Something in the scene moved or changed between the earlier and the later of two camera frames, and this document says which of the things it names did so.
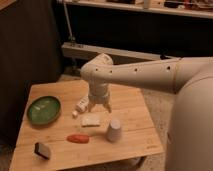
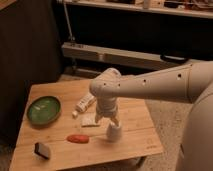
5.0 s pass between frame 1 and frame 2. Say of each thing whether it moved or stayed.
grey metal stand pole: stayed
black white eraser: stayed
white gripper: moved
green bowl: stayed
